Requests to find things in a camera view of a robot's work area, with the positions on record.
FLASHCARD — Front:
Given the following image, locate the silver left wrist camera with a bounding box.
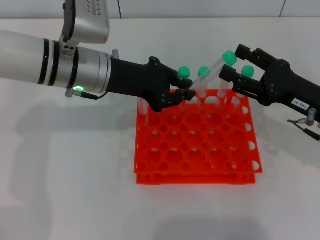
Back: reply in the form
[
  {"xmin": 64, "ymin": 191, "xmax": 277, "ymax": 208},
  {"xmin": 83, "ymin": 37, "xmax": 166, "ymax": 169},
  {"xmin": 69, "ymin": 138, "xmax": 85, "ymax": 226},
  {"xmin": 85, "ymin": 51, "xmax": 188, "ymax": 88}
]
[{"xmin": 58, "ymin": 0, "xmax": 111, "ymax": 55}]

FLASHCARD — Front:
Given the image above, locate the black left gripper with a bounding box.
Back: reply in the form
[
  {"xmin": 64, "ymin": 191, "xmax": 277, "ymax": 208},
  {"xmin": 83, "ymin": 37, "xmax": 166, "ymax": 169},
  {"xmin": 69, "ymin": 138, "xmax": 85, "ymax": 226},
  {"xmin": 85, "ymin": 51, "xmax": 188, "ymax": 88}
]
[{"xmin": 106, "ymin": 56, "xmax": 197, "ymax": 113}]

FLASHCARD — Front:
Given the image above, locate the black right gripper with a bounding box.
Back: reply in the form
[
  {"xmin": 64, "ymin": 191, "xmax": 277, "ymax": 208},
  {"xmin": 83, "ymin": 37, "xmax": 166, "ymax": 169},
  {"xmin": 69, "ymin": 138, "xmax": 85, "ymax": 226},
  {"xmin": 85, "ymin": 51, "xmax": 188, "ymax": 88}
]
[{"xmin": 218, "ymin": 44, "xmax": 320, "ymax": 124}]

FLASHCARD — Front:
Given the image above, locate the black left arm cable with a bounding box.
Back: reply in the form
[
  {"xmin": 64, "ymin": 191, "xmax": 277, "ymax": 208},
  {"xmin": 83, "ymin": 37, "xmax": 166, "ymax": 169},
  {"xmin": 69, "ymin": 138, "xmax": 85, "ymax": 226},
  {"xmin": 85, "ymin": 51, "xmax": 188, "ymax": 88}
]
[{"xmin": 65, "ymin": 88, "xmax": 111, "ymax": 101}]

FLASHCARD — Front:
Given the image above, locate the orange test tube rack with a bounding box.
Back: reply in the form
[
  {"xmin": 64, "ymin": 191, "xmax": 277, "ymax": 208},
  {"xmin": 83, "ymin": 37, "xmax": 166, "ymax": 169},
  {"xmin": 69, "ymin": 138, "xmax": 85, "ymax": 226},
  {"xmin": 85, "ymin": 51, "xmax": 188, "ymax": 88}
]
[{"xmin": 133, "ymin": 88, "xmax": 264, "ymax": 186}]

